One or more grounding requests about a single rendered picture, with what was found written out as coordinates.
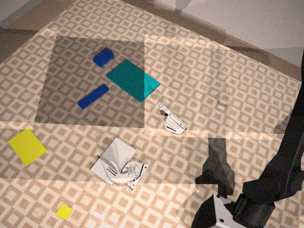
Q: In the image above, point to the teal flat rectangular plate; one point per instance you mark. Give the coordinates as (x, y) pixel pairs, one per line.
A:
(133, 80)

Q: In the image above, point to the yellow square block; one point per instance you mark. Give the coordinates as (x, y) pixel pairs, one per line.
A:
(64, 212)

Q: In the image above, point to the yellow flat rectangular plate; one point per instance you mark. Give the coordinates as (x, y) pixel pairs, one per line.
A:
(27, 146)

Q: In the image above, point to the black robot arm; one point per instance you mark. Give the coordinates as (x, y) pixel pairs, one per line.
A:
(281, 178)

